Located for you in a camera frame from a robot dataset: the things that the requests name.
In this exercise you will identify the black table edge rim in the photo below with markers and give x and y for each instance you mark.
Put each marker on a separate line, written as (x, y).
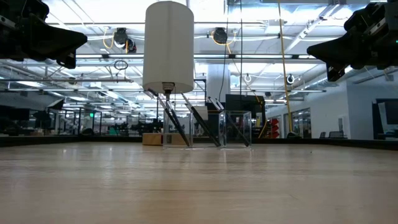
(342, 143)

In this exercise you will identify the small round ceiling reel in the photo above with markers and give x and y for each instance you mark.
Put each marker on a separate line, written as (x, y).
(290, 79)
(247, 78)

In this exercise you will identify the black spoolie makeup brush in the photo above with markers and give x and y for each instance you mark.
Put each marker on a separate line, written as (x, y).
(188, 101)

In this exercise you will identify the black cabinet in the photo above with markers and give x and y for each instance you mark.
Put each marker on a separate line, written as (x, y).
(245, 102)

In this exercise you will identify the dark wall screen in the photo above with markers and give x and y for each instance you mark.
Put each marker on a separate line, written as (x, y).
(391, 115)

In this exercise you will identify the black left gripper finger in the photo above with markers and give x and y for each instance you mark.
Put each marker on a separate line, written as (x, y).
(56, 40)
(68, 60)

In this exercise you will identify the red storage rack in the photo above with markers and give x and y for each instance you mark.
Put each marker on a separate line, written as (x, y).
(275, 127)

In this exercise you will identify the white cylinder lamp wooden base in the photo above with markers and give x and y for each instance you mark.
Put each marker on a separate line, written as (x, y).
(168, 46)

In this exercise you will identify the white card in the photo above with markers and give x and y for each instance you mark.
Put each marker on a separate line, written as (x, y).
(203, 112)

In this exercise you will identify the clear acrylic brush organizer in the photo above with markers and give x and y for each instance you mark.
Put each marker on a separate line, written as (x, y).
(223, 130)

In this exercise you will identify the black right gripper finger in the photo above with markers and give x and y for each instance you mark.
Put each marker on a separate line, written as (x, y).
(335, 72)
(342, 49)

